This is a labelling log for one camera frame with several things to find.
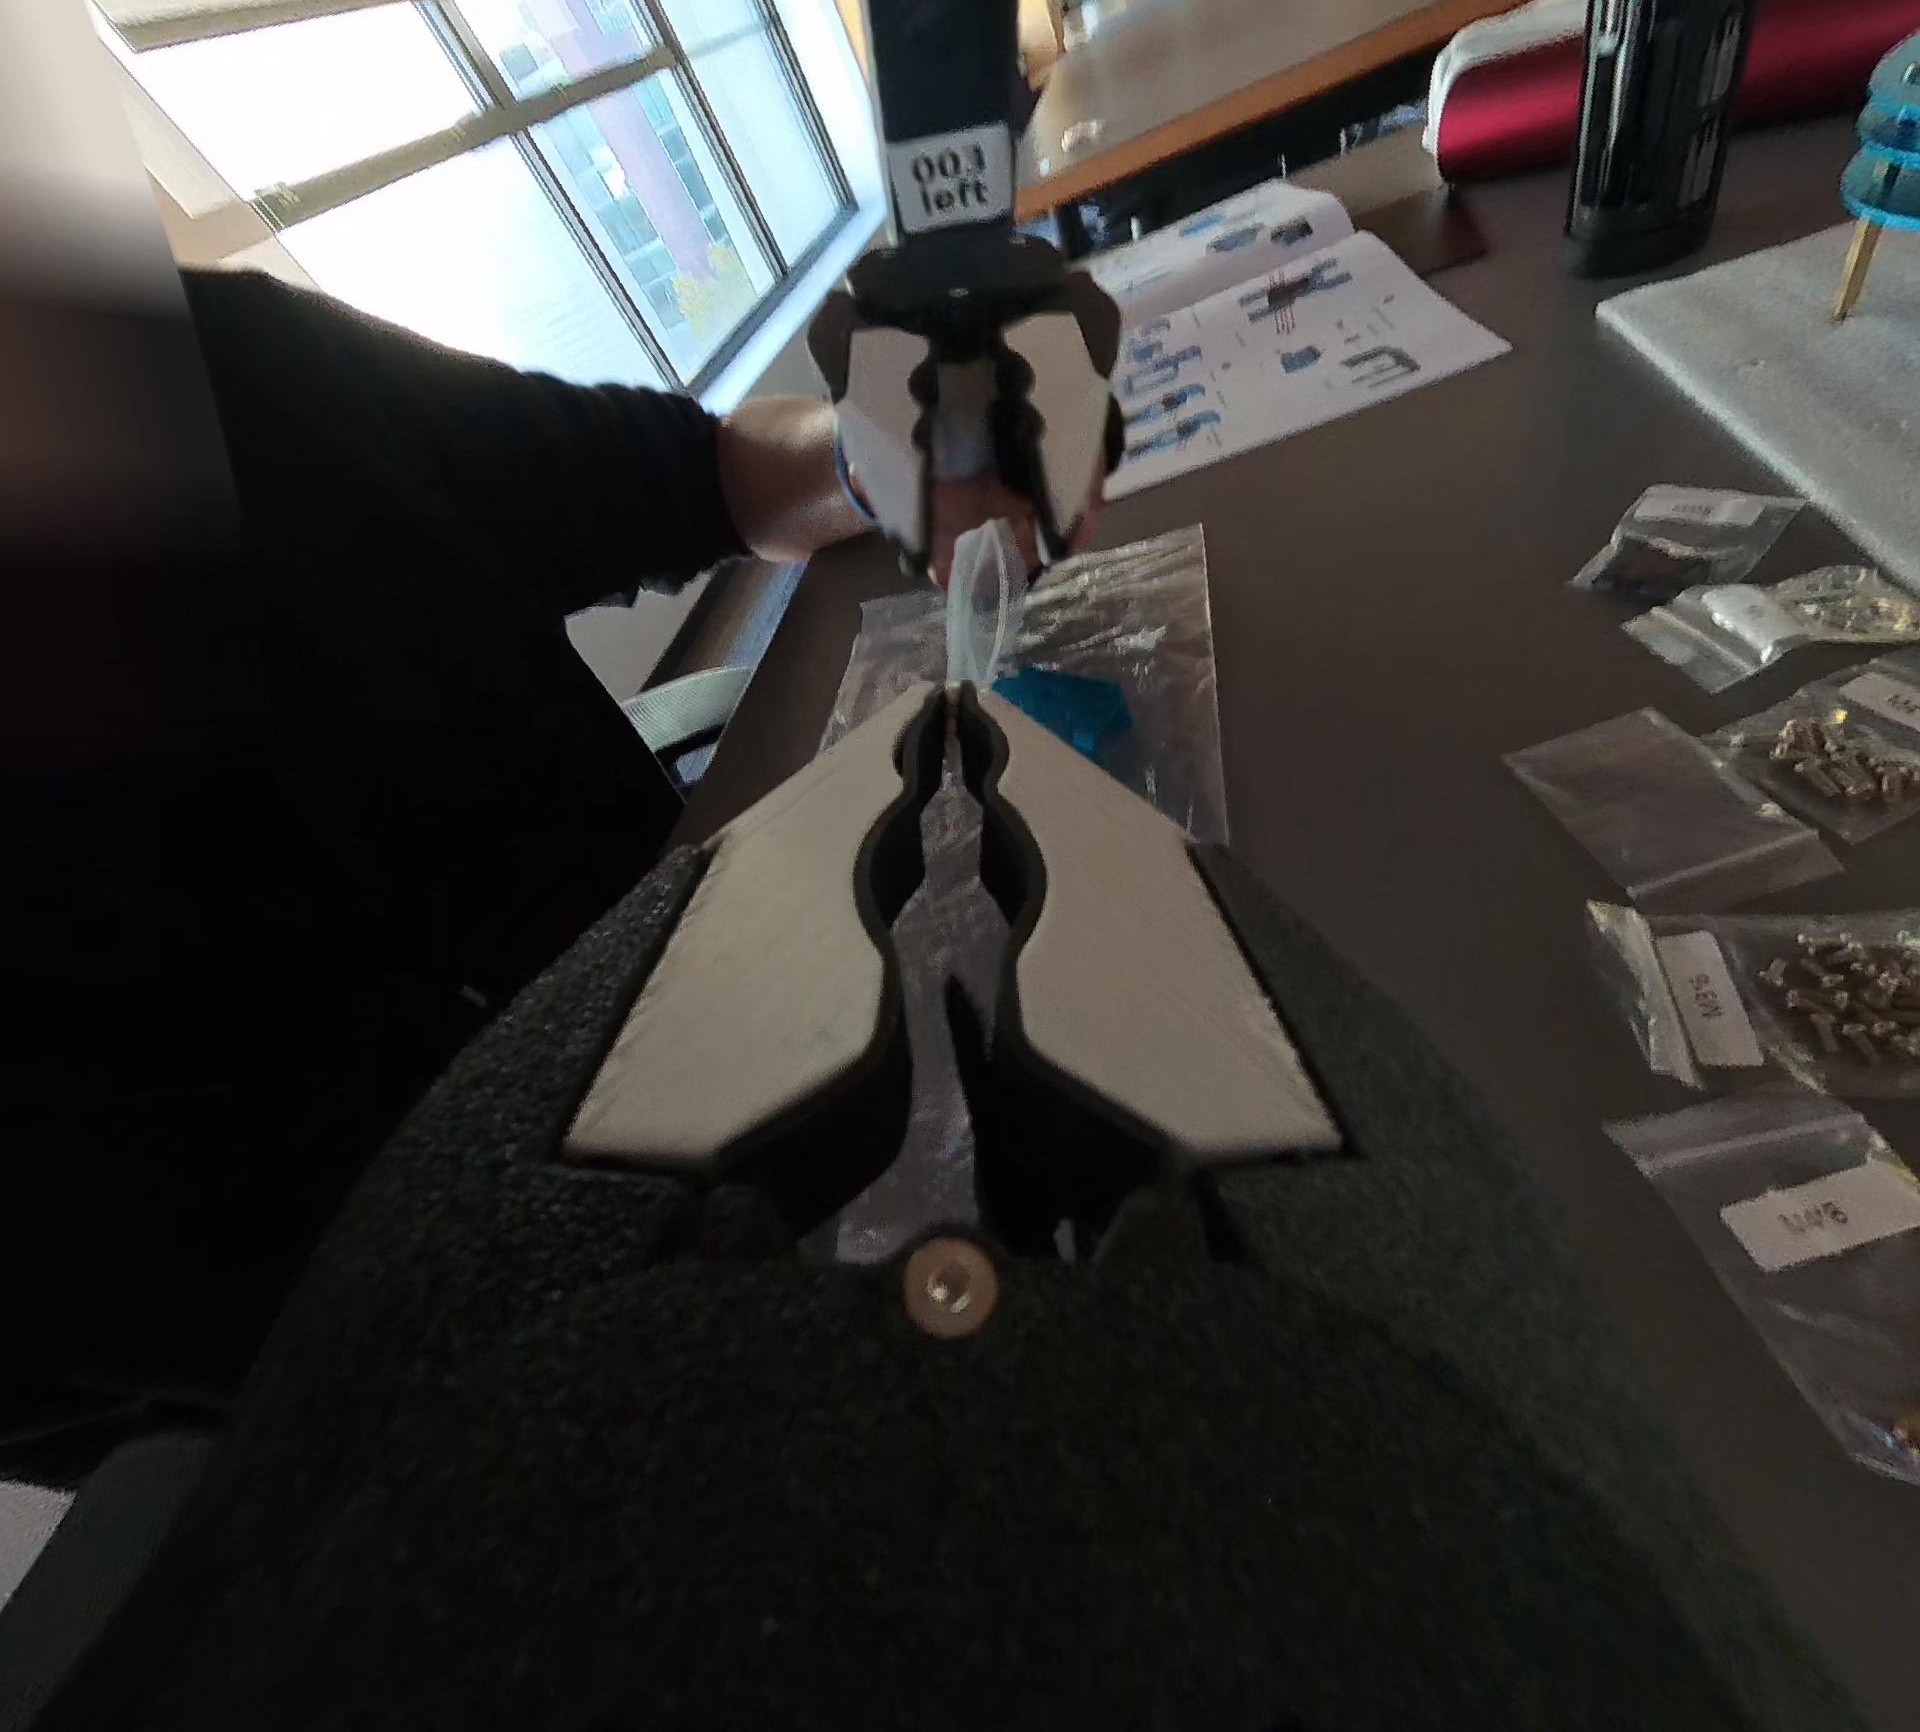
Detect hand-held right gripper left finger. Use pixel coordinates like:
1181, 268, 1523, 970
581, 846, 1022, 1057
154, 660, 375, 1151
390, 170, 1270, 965
564, 684, 950, 1180

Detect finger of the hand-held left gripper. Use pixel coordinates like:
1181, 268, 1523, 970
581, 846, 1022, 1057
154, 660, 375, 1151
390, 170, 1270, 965
837, 325, 944, 560
1020, 316, 1118, 560

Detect tall side window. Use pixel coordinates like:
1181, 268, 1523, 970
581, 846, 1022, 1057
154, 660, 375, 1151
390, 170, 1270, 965
89, 0, 859, 393

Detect dark grey desk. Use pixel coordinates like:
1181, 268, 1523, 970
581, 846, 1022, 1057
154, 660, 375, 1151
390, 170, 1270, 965
660, 82, 1920, 1732

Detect long wooden desk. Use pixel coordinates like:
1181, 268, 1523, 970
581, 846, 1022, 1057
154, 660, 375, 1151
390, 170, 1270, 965
1009, 0, 1606, 218

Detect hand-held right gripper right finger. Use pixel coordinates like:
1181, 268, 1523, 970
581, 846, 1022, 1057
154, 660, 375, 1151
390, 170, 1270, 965
956, 687, 1343, 1171

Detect black patterned cylinder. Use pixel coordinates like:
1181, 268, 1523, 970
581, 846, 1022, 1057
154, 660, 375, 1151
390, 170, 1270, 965
1562, 0, 1794, 280

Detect pile of small screw bags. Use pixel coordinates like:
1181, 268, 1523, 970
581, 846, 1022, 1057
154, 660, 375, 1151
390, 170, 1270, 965
1503, 483, 1920, 1479

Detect person's left forearm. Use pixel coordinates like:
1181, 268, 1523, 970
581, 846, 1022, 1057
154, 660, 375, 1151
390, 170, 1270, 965
180, 267, 755, 595

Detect large clear plastic bag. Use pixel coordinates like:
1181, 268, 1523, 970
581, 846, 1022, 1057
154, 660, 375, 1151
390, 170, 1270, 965
827, 523, 1233, 1261

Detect open instruction manual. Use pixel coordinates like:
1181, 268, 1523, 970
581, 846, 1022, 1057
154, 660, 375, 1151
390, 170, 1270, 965
1081, 177, 1515, 504

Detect blue metal bracket large holes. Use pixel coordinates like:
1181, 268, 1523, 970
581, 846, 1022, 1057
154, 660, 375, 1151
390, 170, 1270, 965
987, 670, 1136, 762

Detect small clear screw bag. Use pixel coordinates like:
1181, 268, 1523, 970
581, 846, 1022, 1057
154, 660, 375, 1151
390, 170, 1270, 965
944, 523, 1045, 692

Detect person's black sweater torso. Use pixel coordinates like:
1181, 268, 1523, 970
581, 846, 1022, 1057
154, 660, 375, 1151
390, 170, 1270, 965
0, 267, 703, 1459

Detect person's left hand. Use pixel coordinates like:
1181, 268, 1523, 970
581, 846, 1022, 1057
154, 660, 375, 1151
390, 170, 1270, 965
716, 386, 1113, 589

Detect red metal cylinder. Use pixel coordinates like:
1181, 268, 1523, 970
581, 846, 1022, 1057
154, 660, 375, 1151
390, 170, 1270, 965
1422, 0, 1920, 184

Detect white foam sheet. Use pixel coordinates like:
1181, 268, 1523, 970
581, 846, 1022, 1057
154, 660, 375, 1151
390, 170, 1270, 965
1592, 215, 1920, 553

